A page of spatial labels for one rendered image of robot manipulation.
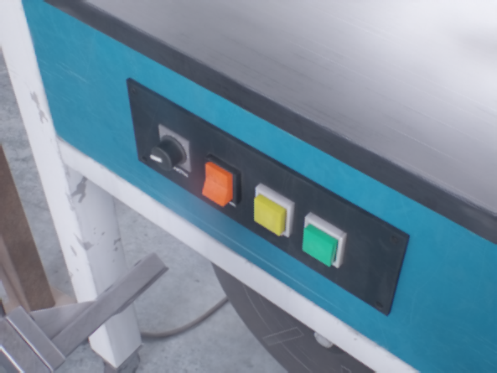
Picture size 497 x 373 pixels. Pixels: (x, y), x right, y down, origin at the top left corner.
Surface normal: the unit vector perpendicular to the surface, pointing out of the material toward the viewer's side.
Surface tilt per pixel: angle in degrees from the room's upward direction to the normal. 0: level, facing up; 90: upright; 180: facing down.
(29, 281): 90
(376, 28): 0
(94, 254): 90
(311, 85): 0
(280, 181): 90
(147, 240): 0
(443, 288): 90
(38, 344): 37
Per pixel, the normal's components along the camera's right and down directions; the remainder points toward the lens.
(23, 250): 0.85, 0.39
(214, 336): 0.00, -0.68
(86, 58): -0.63, 0.57
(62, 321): 0.46, -0.27
